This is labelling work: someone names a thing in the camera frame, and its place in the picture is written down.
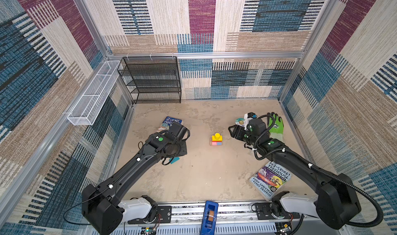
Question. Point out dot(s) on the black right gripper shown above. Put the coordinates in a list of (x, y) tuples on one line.
[(238, 129)]

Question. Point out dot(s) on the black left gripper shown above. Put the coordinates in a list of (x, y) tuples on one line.
[(184, 149)]

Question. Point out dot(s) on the teal wood block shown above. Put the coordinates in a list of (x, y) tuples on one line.
[(174, 160)]

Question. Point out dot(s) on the yellow rectangular wood block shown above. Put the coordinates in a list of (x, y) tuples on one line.
[(217, 139)]

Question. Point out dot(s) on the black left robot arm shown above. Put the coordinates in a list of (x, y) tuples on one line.
[(103, 206)]

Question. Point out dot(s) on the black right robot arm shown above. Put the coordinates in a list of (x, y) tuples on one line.
[(336, 203)]

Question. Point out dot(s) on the sunflower seed can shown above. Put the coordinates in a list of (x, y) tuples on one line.
[(240, 122)]

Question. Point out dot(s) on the blue treehouse paperback book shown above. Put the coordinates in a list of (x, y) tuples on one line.
[(167, 122)]

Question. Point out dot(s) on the green black work glove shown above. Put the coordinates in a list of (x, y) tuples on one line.
[(277, 126)]

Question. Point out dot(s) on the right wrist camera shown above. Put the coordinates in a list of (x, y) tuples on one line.
[(247, 117)]

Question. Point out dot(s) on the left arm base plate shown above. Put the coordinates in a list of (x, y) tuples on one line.
[(160, 214)]

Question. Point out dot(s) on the black wire mesh shelf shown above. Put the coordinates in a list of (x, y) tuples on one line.
[(152, 80)]

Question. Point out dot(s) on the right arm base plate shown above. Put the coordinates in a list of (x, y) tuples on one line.
[(272, 210)]

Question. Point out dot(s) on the blue tool on rail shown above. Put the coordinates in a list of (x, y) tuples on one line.
[(208, 225)]

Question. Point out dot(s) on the white wire mesh basket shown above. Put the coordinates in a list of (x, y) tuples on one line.
[(89, 105)]

